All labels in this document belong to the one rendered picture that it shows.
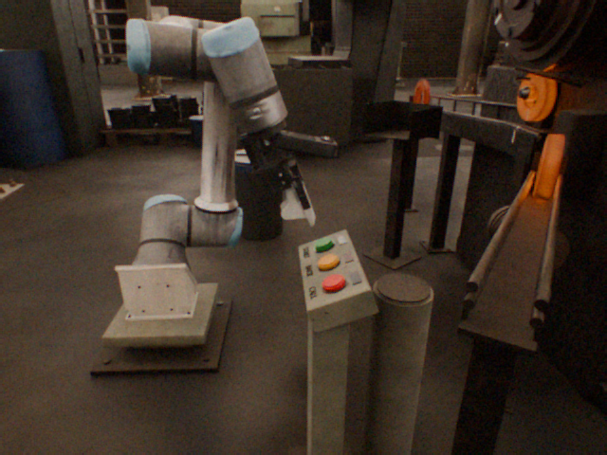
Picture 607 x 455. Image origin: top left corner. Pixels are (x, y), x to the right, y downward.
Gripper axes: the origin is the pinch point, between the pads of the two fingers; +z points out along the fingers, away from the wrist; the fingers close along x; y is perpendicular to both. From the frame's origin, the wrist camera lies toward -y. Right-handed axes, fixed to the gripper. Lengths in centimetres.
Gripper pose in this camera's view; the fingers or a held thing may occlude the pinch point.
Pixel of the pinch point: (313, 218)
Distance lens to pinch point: 83.8
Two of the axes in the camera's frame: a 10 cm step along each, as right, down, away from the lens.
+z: 3.4, 8.4, 4.1
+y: -9.4, 3.4, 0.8
